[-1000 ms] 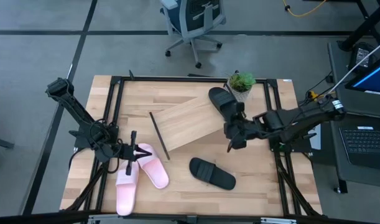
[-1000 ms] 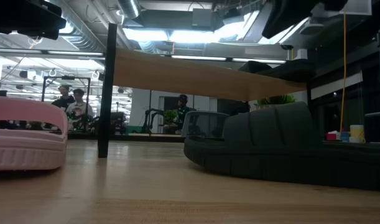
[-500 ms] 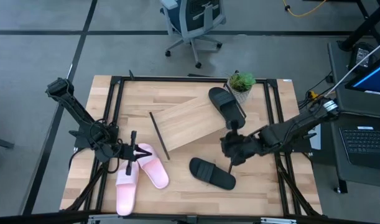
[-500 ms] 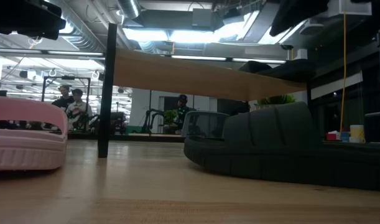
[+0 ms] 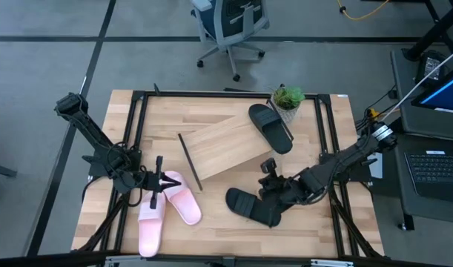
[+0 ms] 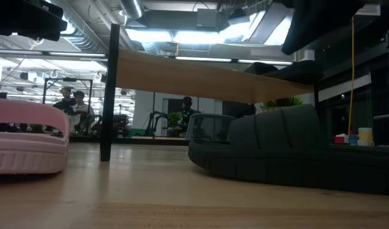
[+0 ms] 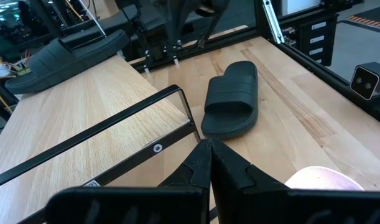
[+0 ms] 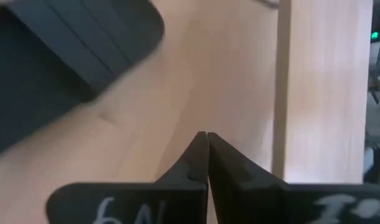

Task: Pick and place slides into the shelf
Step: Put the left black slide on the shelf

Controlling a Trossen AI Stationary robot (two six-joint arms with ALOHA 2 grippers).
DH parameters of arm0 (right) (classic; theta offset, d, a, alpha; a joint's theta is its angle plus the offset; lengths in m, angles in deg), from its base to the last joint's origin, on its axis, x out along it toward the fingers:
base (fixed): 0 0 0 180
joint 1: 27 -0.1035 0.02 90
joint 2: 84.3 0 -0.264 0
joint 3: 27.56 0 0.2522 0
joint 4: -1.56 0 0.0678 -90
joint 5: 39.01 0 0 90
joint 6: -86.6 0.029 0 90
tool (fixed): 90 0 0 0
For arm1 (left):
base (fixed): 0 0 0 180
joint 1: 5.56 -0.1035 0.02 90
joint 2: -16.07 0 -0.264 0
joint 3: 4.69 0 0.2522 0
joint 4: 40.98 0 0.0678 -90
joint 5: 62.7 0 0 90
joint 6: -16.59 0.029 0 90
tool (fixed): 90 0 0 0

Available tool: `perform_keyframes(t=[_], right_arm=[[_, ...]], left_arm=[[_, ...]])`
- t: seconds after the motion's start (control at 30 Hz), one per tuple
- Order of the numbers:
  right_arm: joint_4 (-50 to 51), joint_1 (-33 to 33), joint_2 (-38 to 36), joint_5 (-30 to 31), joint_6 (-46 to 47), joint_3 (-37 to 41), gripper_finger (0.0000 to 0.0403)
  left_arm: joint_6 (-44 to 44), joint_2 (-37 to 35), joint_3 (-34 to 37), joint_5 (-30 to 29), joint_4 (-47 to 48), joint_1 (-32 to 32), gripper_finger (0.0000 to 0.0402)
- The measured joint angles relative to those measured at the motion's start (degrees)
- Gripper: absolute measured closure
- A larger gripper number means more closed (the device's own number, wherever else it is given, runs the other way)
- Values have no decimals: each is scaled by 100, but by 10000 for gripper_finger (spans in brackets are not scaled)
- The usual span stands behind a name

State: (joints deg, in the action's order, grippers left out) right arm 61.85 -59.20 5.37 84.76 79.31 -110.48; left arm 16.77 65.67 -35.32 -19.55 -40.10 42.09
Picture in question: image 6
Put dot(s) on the black background gantry frame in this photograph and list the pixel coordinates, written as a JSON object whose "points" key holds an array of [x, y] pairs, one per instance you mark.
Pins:
{"points": [[68, 79]]}

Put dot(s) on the grey ceiling unit box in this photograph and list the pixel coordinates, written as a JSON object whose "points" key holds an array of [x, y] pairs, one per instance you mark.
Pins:
{"points": [[207, 19]]}

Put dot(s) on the grey mesh office chair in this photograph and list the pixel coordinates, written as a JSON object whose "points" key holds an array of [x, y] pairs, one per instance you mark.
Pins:
{"points": [[210, 127]]}

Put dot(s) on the smooth silver ventilation duct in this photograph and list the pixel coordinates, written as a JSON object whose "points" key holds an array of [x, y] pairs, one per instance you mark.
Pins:
{"points": [[132, 8]]}

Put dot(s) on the yellow cup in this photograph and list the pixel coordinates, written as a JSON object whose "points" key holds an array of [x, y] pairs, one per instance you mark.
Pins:
{"points": [[365, 135]]}

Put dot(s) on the laptop computer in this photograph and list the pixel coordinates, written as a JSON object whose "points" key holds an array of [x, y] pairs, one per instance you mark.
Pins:
{"points": [[386, 130]]}

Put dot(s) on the pink rubber slide sandal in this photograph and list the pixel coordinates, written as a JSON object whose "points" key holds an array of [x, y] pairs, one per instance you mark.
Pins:
{"points": [[25, 152]]}

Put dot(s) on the ribbed silver ventilation duct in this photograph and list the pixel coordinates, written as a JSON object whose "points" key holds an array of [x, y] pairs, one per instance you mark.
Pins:
{"points": [[86, 43]]}

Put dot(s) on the wooden shelf with black frame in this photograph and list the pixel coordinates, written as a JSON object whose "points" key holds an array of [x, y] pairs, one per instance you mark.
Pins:
{"points": [[197, 78]]}

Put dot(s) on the person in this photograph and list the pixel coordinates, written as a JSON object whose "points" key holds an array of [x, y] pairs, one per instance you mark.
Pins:
{"points": [[82, 111], [188, 113], [64, 104]]}

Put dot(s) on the red box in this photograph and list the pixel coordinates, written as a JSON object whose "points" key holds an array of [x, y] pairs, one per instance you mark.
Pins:
{"points": [[339, 140]]}

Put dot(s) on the long ceiling tube light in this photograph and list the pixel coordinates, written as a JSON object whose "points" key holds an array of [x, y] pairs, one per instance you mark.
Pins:
{"points": [[70, 54], [203, 59]]}

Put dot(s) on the blue cup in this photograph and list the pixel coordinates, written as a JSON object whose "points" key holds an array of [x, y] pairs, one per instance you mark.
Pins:
{"points": [[353, 140]]}

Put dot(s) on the black background robot arm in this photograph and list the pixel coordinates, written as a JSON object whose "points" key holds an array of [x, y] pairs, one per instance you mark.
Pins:
{"points": [[152, 119]]}

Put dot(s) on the black table frame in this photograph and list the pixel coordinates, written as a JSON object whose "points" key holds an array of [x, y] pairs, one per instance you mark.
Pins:
{"points": [[143, 140]]}

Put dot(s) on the small green background plant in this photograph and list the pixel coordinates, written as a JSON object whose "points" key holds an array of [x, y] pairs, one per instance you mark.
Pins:
{"points": [[174, 118]]}

